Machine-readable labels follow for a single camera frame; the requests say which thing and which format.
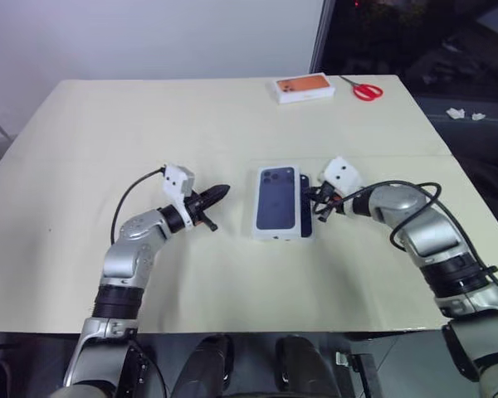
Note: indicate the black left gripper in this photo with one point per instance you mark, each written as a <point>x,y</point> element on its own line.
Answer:
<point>196,209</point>

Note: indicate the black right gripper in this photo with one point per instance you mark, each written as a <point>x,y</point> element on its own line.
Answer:
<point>330,197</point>

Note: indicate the dark blue smartphone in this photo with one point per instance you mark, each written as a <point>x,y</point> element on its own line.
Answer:
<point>307,215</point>

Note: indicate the white box lid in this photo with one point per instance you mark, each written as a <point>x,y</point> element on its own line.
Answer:
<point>276,203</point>

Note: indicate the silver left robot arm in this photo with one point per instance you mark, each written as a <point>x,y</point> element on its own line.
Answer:
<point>120,265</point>

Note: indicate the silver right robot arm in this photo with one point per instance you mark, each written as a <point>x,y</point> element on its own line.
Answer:
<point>431,236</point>

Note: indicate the white box, orange phone print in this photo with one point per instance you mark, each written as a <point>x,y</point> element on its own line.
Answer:
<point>303,89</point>

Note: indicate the dark rounded shape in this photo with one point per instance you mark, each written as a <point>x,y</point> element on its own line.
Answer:
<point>207,365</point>
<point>301,365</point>

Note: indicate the crumpled white paper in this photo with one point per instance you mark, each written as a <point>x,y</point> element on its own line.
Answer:
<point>455,112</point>
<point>478,116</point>

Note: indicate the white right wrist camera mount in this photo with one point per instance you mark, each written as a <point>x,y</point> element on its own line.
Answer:
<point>342,172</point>

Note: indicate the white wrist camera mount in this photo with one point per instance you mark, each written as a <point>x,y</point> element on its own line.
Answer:
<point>342,172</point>
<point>176,176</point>

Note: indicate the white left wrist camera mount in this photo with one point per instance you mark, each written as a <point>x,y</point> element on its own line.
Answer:
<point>176,176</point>

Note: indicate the grey vertical frame post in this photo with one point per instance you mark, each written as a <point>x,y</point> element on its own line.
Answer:
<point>320,37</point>

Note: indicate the black metal bracket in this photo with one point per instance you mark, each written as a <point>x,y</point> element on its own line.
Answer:
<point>352,365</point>

